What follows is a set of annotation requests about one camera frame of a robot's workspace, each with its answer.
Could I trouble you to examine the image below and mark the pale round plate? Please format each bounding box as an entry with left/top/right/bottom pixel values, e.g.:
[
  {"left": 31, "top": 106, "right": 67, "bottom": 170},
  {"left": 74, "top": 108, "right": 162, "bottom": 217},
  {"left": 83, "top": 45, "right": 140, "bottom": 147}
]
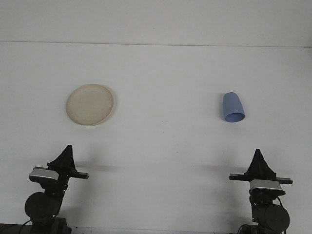
[{"left": 65, "top": 83, "right": 115, "bottom": 127}]

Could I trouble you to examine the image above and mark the pale blue cup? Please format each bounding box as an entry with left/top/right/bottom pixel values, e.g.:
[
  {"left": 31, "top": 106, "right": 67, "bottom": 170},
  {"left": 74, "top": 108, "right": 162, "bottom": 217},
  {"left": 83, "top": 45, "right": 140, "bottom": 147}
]
[{"left": 222, "top": 92, "right": 245, "bottom": 123}]

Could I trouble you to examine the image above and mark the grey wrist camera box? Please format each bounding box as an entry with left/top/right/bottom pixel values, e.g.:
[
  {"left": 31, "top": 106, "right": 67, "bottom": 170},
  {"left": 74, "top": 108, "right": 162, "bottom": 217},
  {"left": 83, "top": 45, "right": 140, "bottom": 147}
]
[
  {"left": 249, "top": 179, "right": 286, "bottom": 196},
  {"left": 28, "top": 166, "right": 60, "bottom": 182}
]

